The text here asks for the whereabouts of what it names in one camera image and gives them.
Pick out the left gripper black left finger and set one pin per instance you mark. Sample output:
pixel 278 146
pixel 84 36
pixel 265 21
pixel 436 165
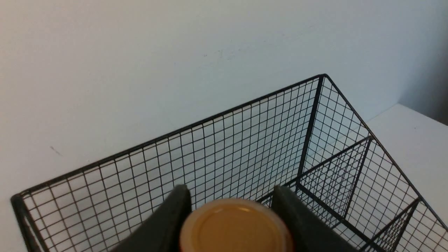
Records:
pixel 160 232

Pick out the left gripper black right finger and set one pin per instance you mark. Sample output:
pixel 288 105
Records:
pixel 308 232

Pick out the red-label soy sauce bottle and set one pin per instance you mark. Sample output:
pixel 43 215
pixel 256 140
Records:
pixel 234 225

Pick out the black wire mesh rack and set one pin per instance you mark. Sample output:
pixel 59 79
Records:
pixel 306 136

